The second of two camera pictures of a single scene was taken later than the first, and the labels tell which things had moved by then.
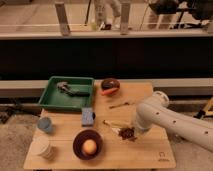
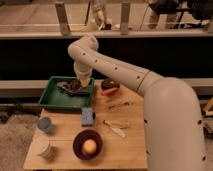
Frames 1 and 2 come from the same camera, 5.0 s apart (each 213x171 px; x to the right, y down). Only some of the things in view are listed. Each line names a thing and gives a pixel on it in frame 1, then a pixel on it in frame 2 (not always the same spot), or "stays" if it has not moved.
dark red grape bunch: (127, 133) to (73, 85)
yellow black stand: (205, 111) stays
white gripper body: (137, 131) to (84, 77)
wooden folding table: (104, 137) stays
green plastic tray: (70, 94) stays
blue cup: (45, 124) stays
